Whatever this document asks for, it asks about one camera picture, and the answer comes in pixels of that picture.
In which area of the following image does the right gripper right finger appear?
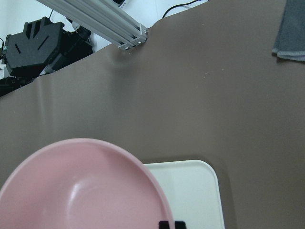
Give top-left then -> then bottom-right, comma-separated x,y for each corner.
174,221 -> 186,229

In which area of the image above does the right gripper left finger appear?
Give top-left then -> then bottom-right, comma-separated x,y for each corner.
158,221 -> 171,229

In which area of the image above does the small pink bowl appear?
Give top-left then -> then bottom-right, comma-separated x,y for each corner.
0,138 -> 174,229

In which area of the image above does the cream serving tray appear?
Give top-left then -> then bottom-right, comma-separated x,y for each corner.
146,160 -> 225,229

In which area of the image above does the grey folded cloth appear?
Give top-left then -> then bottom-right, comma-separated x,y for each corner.
272,0 -> 305,62

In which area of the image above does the black tool holder stand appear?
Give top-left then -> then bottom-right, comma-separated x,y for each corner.
0,16 -> 94,97

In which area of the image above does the aluminium frame post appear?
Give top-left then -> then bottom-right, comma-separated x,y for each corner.
40,0 -> 148,50

